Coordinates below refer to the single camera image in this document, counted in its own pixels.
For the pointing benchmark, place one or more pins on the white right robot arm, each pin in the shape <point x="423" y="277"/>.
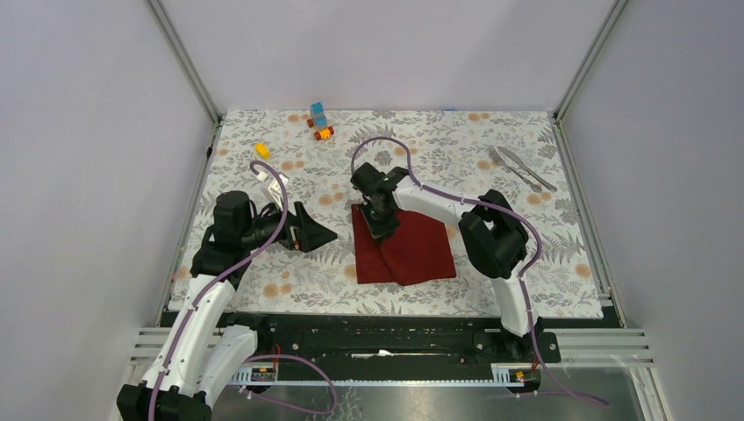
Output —
<point x="495" y="238"/>

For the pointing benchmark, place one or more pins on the blue orange toy car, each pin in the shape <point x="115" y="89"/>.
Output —
<point x="318" y="122"/>

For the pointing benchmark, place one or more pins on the right aluminium frame post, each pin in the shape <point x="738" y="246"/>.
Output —
<point x="603" y="34"/>

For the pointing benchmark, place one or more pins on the yellow toy block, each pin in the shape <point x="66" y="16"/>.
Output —
<point x="263" y="151"/>

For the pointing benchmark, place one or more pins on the silver fork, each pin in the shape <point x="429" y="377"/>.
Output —
<point x="496" y="157"/>

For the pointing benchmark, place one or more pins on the floral patterned tablecloth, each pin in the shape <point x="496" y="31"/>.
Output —
<point x="446" y="148"/>

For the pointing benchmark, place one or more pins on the red cloth napkin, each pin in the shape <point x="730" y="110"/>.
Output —
<point x="417" y="252"/>

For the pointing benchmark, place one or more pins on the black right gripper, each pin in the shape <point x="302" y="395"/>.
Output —
<point x="379" y="231"/>

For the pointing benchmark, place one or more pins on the silver table knife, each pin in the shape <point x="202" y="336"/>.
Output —
<point x="510" y="154"/>

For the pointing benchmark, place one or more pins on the left aluminium frame post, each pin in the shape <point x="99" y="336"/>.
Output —
<point x="182" y="57"/>

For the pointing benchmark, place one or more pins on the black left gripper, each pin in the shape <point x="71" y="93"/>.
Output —
<point x="308" y="234"/>

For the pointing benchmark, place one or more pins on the aluminium frame post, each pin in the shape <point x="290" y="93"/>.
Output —
<point x="603" y="34"/>
<point x="182" y="57"/>

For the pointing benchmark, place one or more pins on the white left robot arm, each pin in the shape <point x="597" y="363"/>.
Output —
<point x="185" y="379"/>

